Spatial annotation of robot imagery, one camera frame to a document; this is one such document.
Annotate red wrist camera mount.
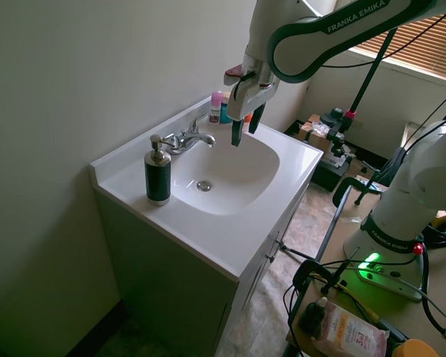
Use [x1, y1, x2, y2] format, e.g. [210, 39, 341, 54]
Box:
[223, 63, 246, 87]

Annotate wooden window blinds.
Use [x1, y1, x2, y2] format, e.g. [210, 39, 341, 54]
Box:
[348, 9, 446, 89]

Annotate chrome two-handle faucet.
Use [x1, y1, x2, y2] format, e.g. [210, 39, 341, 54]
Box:
[160, 111, 217, 155]

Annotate small dark dropper bottle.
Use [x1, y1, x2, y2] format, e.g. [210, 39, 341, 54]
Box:
[299, 296, 329, 340]

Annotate black camera stand pole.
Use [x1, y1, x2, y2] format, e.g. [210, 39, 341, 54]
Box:
[342, 28, 398, 131]

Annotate black soap dispenser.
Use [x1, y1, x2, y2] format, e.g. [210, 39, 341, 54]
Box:
[144, 134, 172, 207]

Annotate white sink vanity top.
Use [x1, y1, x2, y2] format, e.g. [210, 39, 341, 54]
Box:
[89, 94, 324, 281]

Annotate cardboard box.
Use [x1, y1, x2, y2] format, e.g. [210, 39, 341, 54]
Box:
[296, 113, 337, 153]

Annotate black tripod head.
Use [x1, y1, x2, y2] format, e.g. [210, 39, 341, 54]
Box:
[321, 106, 355, 157]

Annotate yellow round object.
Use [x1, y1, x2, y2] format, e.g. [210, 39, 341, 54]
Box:
[394, 338, 440, 357]

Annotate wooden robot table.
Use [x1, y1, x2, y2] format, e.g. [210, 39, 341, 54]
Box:
[284, 176, 446, 357]

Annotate pink wipes packet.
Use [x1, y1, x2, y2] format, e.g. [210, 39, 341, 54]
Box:
[310, 300, 392, 357]

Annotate black C-clamp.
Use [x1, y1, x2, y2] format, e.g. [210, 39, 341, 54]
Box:
[291, 248, 361, 298]
[332, 176, 390, 206]

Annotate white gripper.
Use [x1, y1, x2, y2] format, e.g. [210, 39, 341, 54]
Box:
[226, 59, 280, 148]

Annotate teal jar with white lid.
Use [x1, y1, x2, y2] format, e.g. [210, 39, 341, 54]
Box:
[219, 91, 233, 124]

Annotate pink cap deodorant bottle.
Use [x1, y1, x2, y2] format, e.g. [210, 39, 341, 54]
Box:
[208, 91, 224, 125]

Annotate white vanity cabinet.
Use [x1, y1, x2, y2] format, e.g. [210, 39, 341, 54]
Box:
[94, 181, 313, 357]

